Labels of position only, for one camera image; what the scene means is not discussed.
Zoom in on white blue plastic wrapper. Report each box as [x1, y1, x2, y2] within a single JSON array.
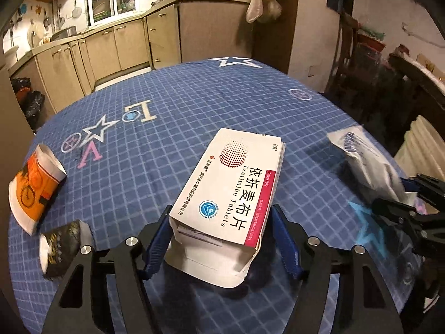
[[327, 125, 416, 206]]

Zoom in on orange bicycle paper cup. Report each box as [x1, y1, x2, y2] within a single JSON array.
[[8, 143, 66, 236]]

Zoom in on white tablet medicine box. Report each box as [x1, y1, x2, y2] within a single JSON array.
[[165, 128, 286, 289]]

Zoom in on black trash bag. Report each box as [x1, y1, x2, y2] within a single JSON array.
[[11, 78, 45, 131]]

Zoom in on beige kitchen cabinets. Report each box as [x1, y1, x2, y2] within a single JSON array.
[[9, 0, 253, 116]]

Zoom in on white stacked stool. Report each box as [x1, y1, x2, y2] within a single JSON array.
[[394, 116, 445, 181]]

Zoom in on blue grid tablecloth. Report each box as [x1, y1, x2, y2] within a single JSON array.
[[7, 56, 423, 334]]

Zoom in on wooden chair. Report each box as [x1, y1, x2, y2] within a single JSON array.
[[326, 10, 386, 94]]

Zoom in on hanging pink cloth bag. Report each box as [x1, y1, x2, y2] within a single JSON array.
[[246, 0, 282, 23]]

